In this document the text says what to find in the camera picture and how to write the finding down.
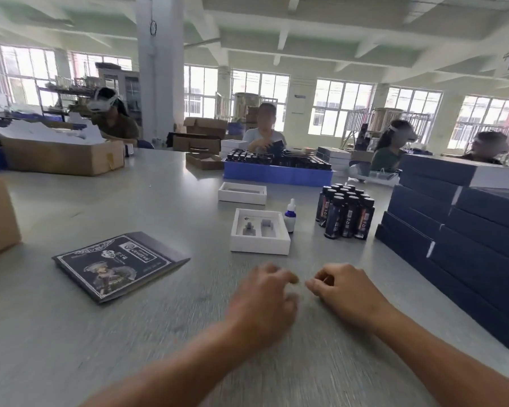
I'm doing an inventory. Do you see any stack of dark printed leaflets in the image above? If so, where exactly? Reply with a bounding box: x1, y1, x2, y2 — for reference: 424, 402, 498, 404
53, 231, 191, 305

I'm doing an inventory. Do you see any large open cardboard box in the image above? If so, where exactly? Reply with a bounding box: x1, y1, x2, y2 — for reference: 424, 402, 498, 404
0, 113, 125, 177

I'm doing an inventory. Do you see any person's right forearm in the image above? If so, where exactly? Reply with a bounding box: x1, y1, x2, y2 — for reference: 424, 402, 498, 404
363, 304, 509, 407

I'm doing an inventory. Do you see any white dropper bottle blue label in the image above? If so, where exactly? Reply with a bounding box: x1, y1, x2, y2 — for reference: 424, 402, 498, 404
284, 198, 297, 233

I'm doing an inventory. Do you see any steel tank with railing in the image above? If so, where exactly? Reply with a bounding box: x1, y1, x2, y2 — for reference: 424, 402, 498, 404
343, 107, 432, 149
216, 92, 279, 123

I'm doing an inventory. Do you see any shallow white box tray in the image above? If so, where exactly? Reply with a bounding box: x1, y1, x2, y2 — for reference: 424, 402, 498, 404
218, 182, 267, 205

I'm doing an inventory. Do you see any stack of white flat boxes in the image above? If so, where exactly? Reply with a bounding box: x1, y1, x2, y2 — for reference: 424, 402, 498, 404
316, 146, 352, 177

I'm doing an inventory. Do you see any white standing air conditioner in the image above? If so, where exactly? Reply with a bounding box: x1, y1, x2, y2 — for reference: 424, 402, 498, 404
285, 76, 317, 151

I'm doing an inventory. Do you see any cluster of dark labelled bottles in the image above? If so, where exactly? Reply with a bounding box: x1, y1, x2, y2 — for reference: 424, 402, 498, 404
316, 183, 376, 241

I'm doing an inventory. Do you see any person's left hand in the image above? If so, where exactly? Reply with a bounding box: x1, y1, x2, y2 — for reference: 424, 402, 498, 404
225, 263, 300, 351

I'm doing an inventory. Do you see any stack of brown cardboard boxes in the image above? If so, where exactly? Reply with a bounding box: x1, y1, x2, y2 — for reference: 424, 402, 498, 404
172, 117, 229, 155

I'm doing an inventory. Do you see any stack of dark blue boxes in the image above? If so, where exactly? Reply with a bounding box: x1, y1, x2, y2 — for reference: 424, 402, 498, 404
374, 154, 509, 351

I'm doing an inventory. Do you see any blue crate of dark bottles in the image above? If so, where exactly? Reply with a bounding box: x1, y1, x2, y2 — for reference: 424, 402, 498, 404
223, 149, 336, 187

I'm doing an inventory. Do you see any white concrete pillar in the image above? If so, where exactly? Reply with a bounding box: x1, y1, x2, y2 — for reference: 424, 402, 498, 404
135, 0, 186, 148

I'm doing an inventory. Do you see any white headset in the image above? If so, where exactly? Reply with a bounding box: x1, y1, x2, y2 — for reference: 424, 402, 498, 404
87, 88, 120, 113

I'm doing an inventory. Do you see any person's right hand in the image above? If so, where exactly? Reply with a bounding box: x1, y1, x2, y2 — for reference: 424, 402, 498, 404
305, 263, 384, 331

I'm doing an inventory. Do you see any person's left forearm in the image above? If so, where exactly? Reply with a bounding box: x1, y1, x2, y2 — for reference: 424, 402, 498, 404
80, 322, 255, 407

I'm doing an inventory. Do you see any white foam insert tray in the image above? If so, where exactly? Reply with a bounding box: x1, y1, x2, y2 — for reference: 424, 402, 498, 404
230, 208, 292, 256

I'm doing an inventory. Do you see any flat open cardboard box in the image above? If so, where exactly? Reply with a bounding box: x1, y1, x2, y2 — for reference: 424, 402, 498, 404
185, 151, 224, 171

